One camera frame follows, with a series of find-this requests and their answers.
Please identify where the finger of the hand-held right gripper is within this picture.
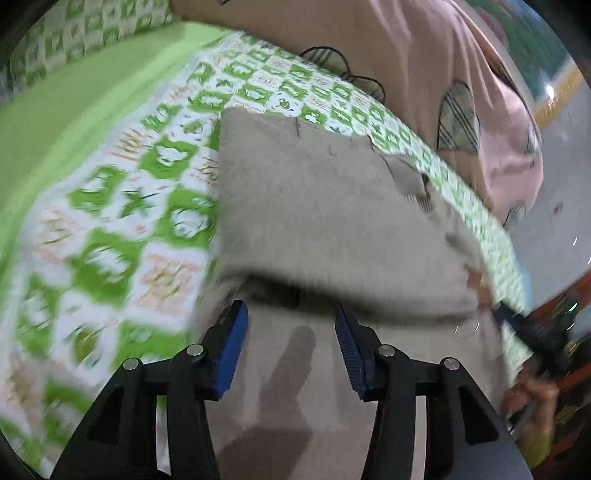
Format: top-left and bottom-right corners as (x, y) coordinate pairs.
(492, 300), (552, 358)

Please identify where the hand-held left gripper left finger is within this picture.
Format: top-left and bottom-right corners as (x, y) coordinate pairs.
(51, 300), (249, 480)

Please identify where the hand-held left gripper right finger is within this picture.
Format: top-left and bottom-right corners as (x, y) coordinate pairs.
(335, 305), (532, 480)

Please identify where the beige knit sweater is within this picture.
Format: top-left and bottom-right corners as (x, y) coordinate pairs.
(194, 108), (513, 480)

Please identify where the person's right hand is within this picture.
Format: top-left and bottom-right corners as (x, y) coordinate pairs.
(503, 376), (559, 430)

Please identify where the green printed bed sheet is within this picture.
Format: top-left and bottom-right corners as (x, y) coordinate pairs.
(0, 21), (532, 476)

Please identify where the gold-framed landscape painting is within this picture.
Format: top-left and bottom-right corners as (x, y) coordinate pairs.
(466, 0), (583, 127)

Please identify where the green checkered pillow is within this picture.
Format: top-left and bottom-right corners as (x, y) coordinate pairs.
(0, 0), (174, 88)

